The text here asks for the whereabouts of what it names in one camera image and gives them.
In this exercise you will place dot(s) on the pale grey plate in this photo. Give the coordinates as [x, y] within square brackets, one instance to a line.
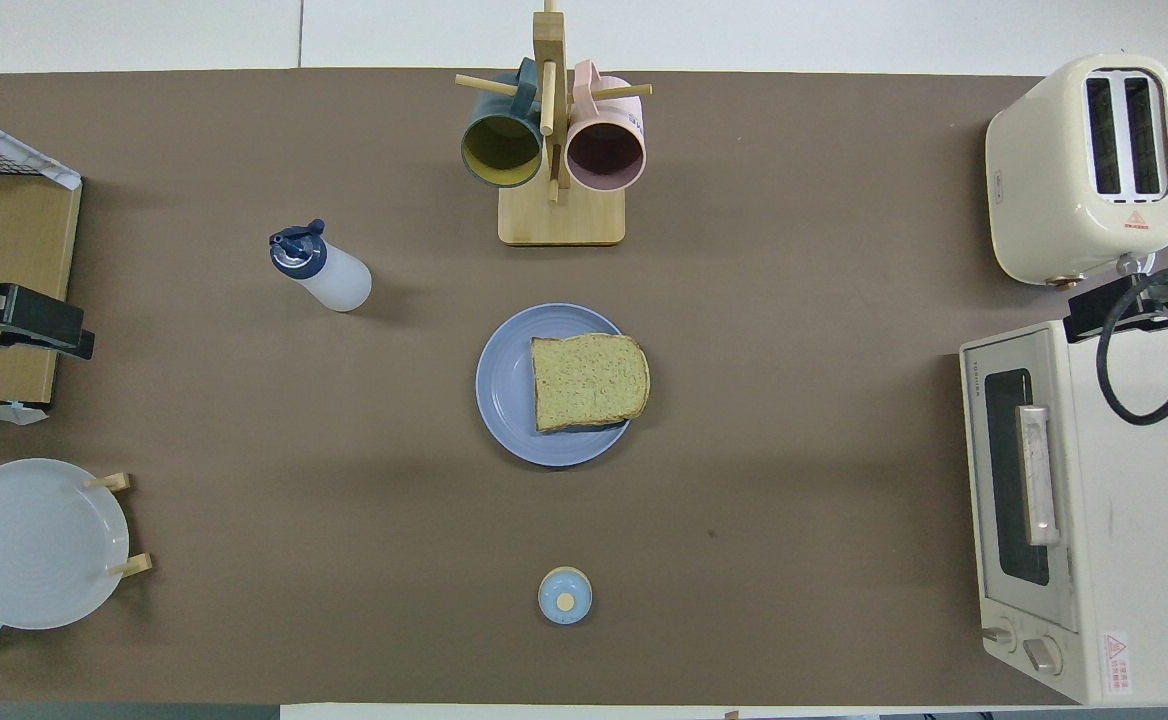
[34, 545]

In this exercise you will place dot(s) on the squeeze bottle with navy cap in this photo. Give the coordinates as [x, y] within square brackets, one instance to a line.
[339, 280]

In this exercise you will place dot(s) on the pink mug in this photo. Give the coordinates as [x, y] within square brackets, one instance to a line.
[604, 150]

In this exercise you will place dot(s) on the toasted bread slice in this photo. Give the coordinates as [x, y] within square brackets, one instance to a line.
[589, 382]

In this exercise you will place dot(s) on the cream toaster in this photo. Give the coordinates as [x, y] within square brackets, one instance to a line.
[1039, 180]

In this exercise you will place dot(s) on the periwinkle blue plate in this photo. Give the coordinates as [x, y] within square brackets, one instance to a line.
[504, 400]

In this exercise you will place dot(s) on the brown table mat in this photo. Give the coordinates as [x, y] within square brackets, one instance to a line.
[344, 450]

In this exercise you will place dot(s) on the white toaster oven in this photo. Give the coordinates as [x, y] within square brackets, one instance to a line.
[1144, 520]

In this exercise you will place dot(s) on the wooden mug tree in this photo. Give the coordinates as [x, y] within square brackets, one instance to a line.
[562, 215]

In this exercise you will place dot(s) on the dark teal mug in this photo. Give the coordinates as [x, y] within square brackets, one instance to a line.
[501, 150]

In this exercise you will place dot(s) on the wooden plate rack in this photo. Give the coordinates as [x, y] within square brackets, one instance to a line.
[119, 481]

